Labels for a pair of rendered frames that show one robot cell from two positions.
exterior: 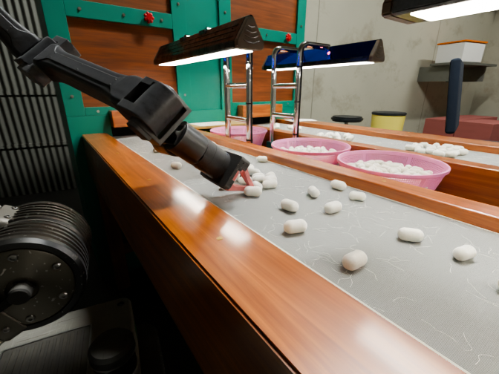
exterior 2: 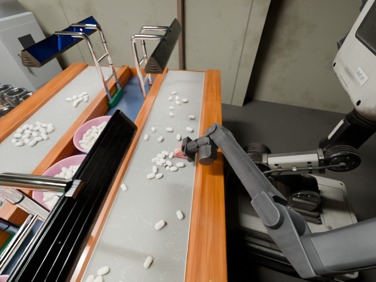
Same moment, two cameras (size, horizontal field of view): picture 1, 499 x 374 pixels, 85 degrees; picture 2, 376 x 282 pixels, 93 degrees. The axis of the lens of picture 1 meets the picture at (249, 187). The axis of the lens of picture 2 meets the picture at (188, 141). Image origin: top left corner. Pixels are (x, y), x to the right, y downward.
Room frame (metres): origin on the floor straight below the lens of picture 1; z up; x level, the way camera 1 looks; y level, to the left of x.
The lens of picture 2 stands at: (0.90, 0.39, 1.40)
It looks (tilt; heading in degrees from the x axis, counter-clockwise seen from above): 46 degrees down; 222
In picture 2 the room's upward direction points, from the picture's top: straight up
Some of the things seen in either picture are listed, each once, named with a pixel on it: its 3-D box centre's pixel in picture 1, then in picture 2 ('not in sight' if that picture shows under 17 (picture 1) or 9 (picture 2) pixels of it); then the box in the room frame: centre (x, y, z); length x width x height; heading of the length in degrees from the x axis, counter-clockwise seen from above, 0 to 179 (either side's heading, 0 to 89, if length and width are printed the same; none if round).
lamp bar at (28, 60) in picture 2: not in sight; (67, 36); (0.53, -0.85, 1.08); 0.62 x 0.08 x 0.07; 36
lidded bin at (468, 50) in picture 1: (460, 53); not in sight; (4.51, -3.15, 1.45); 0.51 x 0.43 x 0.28; 116
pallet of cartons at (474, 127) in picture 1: (474, 134); not in sight; (4.38, -3.60, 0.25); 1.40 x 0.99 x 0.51; 116
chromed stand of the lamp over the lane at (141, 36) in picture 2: not in sight; (156, 71); (0.24, -0.46, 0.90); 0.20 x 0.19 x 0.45; 36
